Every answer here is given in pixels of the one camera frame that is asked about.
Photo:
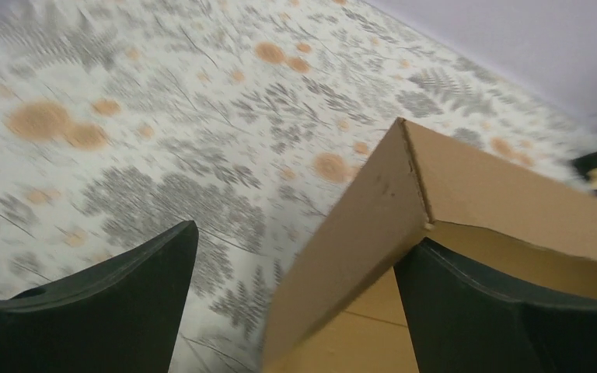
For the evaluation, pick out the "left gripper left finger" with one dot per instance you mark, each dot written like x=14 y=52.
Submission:
x=121 y=315

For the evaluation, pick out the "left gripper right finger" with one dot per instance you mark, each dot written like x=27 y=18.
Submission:
x=464 y=316

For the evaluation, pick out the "brown cardboard box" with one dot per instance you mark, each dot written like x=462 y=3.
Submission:
x=338 y=308

